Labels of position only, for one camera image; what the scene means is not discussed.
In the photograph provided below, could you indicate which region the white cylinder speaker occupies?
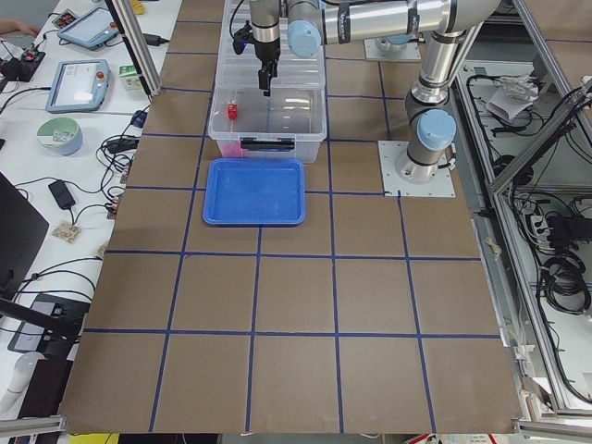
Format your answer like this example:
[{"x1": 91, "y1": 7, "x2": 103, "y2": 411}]
[{"x1": 1, "y1": 351, "x2": 46, "y2": 420}]

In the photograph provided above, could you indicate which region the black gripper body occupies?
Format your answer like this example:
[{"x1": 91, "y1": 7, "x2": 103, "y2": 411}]
[{"x1": 253, "y1": 39, "x2": 281, "y2": 91}]

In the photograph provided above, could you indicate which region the blue teach pendant near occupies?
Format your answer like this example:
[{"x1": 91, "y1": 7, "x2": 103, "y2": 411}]
[{"x1": 45, "y1": 59, "x2": 111, "y2": 114}]

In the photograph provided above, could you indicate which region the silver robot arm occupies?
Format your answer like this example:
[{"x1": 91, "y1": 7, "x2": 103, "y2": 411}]
[{"x1": 231, "y1": 0, "x2": 499, "y2": 184}]

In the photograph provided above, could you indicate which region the blue plastic tray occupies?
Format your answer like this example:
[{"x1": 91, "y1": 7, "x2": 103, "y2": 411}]
[{"x1": 203, "y1": 158, "x2": 306, "y2": 227}]

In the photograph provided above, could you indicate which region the black laptop charger brick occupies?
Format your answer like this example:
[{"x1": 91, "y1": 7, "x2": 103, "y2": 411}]
[{"x1": 48, "y1": 179, "x2": 76, "y2": 210}]

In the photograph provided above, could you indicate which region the blue teach pendant far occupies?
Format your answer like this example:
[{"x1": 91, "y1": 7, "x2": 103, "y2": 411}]
[{"x1": 57, "y1": 6, "x2": 118, "y2": 50}]

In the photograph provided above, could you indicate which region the clear plastic storage box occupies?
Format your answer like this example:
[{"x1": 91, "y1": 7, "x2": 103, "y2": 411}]
[{"x1": 208, "y1": 84, "x2": 327, "y2": 163}]

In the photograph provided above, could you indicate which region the black monitor stand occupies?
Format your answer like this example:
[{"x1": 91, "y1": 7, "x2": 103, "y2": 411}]
[{"x1": 0, "y1": 170, "x2": 87, "y2": 362}]

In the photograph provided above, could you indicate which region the green white carton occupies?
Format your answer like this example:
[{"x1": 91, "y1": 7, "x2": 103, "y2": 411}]
[{"x1": 117, "y1": 65, "x2": 143, "y2": 91}]

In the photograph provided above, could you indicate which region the aluminium frame post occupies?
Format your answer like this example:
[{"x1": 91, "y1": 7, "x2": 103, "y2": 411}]
[{"x1": 105, "y1": 0, "x2": 162, "y2": 97}]

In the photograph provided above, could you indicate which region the green white round bowl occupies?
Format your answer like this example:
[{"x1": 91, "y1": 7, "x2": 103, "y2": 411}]
[{"x1": 36, "y1": 117, "x2": 83, "y2": 155}]

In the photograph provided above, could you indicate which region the clear plastic box lid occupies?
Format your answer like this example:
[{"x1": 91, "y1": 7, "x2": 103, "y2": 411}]
[{"x1": 216, "y1": 1, "x2": 326, "y2": 96}]

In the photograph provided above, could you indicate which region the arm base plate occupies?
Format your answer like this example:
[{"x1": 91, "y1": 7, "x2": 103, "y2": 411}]
[{"x1": 378, "y1": 141, "x2": 456, "y2": 198}]

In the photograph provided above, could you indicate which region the blue teach pendant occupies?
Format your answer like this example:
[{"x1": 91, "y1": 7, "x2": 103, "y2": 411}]
[
  {"x1": 45, "y1": 59, "x2": 111, "y2": 114},
  {"x1": 57, "y1": 6, "x2": 118, "y2": 50}
]

